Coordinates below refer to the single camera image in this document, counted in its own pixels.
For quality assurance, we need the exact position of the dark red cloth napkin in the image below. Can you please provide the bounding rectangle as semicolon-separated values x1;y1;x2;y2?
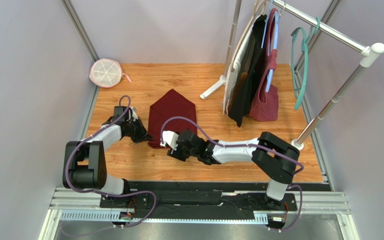
148;89;197;149

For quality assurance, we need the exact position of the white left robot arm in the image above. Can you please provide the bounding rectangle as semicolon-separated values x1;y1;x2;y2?
62;106;152;197

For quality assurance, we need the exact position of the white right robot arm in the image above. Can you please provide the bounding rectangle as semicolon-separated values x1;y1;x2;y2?
161;129;304;202

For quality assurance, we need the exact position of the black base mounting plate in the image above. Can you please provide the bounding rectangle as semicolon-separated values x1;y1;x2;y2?
99;180;332;221

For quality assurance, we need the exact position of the round pink mesh laundry bag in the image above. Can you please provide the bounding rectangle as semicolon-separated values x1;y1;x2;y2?
89;58;132;89

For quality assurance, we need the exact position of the black hanging garment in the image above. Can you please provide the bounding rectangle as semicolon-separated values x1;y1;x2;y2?
228;14;268;127

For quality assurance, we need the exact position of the dark red hanging garment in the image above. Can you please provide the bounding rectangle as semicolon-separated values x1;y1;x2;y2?
248;8;281;123

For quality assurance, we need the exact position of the white hanging towel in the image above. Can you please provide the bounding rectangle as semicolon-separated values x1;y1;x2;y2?
222;27;252;115

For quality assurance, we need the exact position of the blue plastic hanger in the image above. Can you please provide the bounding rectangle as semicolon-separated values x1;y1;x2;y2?
261;1;280;93

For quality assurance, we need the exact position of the wooden hanger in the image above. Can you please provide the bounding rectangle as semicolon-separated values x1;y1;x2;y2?
229;0;267;72

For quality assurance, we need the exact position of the teal plastic hanger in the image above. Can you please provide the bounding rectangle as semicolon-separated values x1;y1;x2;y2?
290;17;321;110

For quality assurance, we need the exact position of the silver clothes rack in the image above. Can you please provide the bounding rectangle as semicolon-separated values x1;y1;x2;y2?
199;0;384;151

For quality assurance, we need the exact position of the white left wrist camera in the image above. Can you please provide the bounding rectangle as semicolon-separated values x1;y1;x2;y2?
127;107;139;121

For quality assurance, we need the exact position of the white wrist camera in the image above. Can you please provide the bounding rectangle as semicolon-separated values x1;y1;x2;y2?
127;107;139;121
160;130;179;150

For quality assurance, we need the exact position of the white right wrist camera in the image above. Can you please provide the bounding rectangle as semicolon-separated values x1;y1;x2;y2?
160;130;179;150

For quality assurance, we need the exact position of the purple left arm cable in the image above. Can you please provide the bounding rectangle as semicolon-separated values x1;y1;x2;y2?
64;95;158;229

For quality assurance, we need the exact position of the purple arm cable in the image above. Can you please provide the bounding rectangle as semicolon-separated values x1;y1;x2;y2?
64;95;158;229
159;116;305;233

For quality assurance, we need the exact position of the aluminium frame rail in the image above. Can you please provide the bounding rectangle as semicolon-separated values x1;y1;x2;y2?
39;181;359;240

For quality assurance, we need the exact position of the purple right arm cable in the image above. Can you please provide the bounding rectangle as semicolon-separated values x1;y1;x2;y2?
159;116;305;233

